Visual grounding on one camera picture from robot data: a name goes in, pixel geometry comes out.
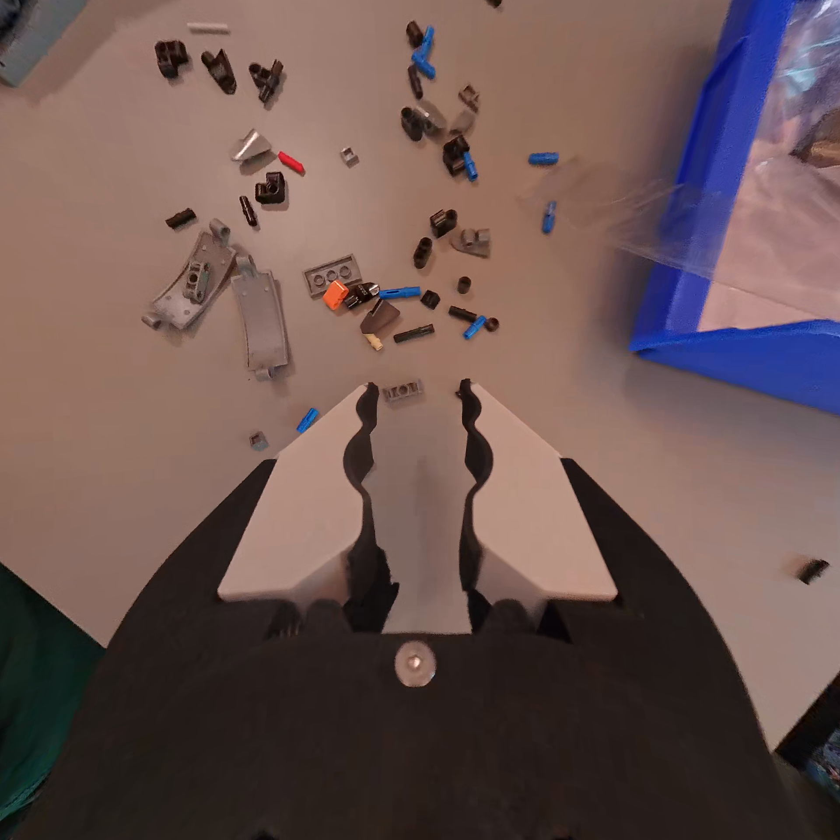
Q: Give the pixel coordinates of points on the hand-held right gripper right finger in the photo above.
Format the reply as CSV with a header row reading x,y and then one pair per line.
x,y
544,525

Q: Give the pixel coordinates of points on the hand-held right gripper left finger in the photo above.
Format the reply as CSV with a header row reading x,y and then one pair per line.
x,y
289,525

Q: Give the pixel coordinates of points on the grey lego car model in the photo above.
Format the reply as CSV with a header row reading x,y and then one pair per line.
x,y
33,39

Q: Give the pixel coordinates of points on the scattered loose lego pieces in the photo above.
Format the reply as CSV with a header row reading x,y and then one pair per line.
x,y
271,188

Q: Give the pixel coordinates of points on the person's green shirt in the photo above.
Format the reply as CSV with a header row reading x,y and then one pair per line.
x,y
39,689

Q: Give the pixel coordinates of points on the pile of clear plastic bags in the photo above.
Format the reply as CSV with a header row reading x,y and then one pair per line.
x,y
787,229

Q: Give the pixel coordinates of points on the blue plastic bin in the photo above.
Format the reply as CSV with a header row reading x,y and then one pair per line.
x,y
722,131

